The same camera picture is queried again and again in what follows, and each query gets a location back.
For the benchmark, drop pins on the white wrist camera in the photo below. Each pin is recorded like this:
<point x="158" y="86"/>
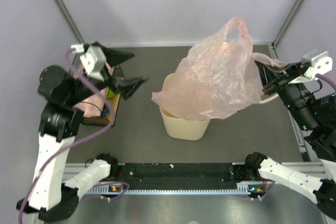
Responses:
<point x="316" y="62"/>
<point x="93" y="60"/>

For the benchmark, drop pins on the grey slotted cable duct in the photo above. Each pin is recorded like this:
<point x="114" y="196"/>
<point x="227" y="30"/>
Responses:
<point x="239" y="189"/>

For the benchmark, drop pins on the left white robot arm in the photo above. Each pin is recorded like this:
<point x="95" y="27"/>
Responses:
<point x="50" y="197"/>

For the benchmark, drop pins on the pink folded bag stack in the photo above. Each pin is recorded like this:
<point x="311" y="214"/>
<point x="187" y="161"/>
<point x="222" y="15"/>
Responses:
<point x="93" y="106"/>

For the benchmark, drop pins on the blue roll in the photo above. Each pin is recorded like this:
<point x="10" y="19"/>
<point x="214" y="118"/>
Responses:
<point x="105" y="112"/>

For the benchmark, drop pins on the black wire frame box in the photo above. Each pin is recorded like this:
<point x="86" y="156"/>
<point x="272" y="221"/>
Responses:
<point x="98" y="121"/>

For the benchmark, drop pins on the cream plastic trash bin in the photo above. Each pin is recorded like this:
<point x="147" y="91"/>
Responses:
<point x="183" y="129"/>

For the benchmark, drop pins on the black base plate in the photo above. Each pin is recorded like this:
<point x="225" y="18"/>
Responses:
<point x="224" y="171"/>

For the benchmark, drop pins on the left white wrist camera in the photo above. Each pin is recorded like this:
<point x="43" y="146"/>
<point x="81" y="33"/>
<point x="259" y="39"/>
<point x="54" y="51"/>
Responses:
<point x="93" y="60"/>

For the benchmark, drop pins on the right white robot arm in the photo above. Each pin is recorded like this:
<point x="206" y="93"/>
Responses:
<point x="316" y="116"/>

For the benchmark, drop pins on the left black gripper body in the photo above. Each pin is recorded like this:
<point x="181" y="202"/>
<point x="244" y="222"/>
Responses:
<point x="107" y="81"/>

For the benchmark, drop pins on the pink plastic trash bag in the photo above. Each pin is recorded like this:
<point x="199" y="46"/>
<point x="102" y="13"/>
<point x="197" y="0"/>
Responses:
<point x="218" y="77"/>

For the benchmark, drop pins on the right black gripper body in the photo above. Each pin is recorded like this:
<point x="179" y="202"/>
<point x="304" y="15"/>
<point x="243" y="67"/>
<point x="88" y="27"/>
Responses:
<point x="288" y="92"/>

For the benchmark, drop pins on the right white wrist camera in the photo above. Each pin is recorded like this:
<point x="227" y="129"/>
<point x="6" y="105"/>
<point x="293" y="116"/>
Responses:
<point x="316" y="62"/>

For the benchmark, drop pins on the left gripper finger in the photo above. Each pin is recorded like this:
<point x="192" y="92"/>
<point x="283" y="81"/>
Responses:
<point x="116" y="57"/>
<point x="127" y="87"/>

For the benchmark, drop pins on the green roll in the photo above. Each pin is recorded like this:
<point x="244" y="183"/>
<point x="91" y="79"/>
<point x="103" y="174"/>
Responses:
<point x="110" y="94"/>

